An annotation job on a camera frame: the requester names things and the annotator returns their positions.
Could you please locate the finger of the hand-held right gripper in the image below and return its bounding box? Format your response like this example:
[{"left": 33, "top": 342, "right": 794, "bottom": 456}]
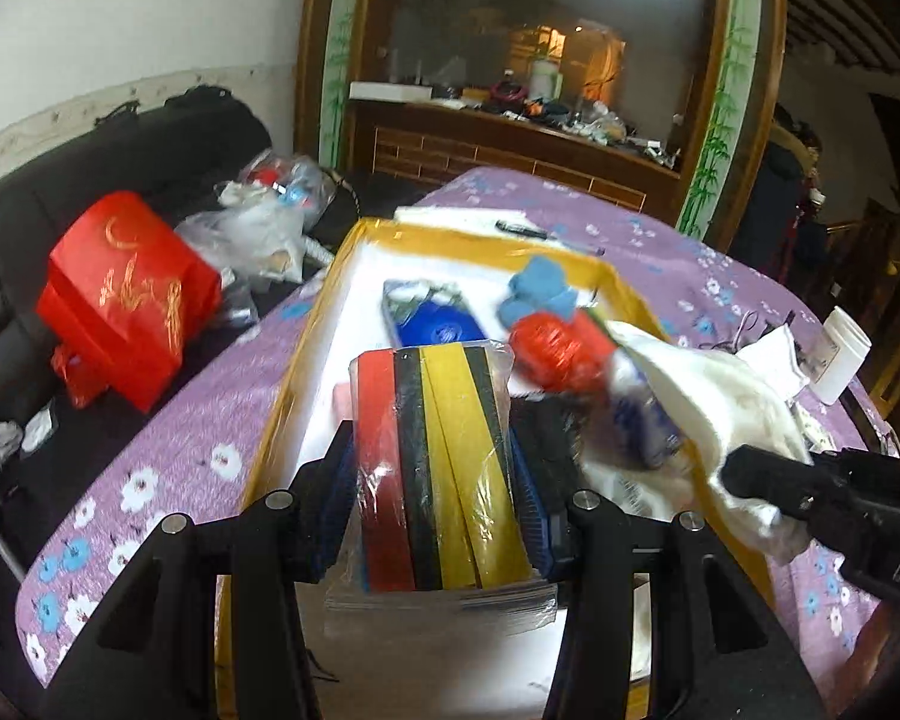
[{"left": 720, "top": 444, "right": 841, "bottom": 541}]

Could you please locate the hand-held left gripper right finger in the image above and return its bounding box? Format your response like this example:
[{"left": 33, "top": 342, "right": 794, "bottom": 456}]
[{"left": 508, "top": 397, "right": 830, "bottom": 720}]

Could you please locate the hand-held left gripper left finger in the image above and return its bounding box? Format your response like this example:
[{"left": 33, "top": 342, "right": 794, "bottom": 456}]
[{"left": 41, "top": 420, "right": 361, "bottom": 720}]

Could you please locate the red black yellow striped pack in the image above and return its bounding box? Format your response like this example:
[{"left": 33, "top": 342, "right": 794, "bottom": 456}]
[{"left": 322, "top": 341, "right": 560, "bottom": 635}]

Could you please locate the yellow cardboard box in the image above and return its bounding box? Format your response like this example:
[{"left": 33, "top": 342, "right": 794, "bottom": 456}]
[{"left": 217, "top": 217, "right": 777, "bottom": 720}]

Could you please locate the red soft packet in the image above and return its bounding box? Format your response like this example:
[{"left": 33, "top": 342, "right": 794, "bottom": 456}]
[{"left": 510, "top": 311, "right": 617, "bottom": 395}]

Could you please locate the blue soft cloth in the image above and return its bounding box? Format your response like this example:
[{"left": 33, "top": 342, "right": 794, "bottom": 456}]
[{"left": 499, "top": 255, "right": 580, "bottom": 325}]

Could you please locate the white plastic jar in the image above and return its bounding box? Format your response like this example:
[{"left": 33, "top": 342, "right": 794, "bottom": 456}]
[{"left": 808, "top": 306, "right": 871, "bottom": 406}]

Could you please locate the purple floral tablecloth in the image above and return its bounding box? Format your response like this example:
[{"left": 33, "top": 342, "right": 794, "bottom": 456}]
[{"left": 15, "top": 165, "right": 900, "bottom": 720}]

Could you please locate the blue packet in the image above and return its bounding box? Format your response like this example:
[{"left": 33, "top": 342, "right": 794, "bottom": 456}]
[{"left": 381, "top": 279, "right": 490, "bottom": 351}]

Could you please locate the white plastic bag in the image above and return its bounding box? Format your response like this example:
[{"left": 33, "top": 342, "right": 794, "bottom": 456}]
[{"left": 176, "top": 184, "right": 308, "bottom": 293}]

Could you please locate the black pen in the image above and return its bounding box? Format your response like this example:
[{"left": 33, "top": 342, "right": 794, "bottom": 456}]
[{"left": 495, "top": 220, "right": 605, "bottom": 254}]

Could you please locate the red gift bag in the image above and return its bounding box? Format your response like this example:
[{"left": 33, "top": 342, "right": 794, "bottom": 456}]
[{"left": 36, "top": 191, "right": 224, "bottom": 413}]

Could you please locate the white paper sheet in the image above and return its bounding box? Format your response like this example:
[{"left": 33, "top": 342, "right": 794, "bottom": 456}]
[{"left": 394, "top": 204, "right": 548, "bottom": 237}]

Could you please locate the crumpled white paper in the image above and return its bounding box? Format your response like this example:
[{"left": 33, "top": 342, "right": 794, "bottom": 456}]
[{"left": 0, "top": 405, "right": 57, "bottom": 460}]

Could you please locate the clear bag with colourful items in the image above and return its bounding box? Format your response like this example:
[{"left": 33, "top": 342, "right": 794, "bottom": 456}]
[{"left": 244, "top": 152, "right": 332, "bottom": 230}]

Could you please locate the wooden counter cabinet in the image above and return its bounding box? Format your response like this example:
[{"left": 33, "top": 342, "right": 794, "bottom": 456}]
[{"left": 345, "top": 86, "right": 683, "bottom": 224}]

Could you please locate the white flat box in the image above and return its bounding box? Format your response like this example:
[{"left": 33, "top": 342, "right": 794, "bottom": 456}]
[{"left": 349, "top": 81, "right": 434, "bottom": 101}]

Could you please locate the black sofa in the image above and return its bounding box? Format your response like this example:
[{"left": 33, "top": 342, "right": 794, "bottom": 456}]
[{"left": 0, "top": 86, "right": 361, "bottom": 691}]

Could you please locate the white thermos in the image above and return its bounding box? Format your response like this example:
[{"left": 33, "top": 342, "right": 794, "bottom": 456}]
[{"left": 531, "top": 56, "right": 563, "bottom": 98}]

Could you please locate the arched glass window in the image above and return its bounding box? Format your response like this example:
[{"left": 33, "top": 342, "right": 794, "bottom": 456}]
[{"left": 292, "top": 0, "right": 788, "bottom": 241}]

